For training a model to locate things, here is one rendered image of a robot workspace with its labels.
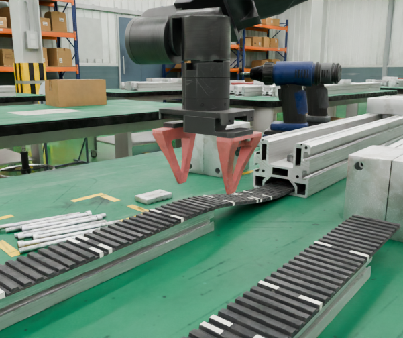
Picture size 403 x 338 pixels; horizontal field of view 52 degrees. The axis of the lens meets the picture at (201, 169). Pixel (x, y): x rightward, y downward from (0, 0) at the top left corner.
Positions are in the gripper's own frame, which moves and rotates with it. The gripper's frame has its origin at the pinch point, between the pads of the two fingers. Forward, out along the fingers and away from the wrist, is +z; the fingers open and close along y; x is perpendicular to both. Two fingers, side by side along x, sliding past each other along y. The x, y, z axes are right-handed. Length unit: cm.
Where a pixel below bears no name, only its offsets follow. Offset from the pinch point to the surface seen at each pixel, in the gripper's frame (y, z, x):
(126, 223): 1.3, 2.3, 12.0
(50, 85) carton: 190, -5, -97
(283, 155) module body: 1.9, 0.7, -24.6
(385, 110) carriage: -1, -3, -76
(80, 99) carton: 178, 3, -108
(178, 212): -0.8, 2.2, 6.1
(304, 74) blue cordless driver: 13, -13, -55
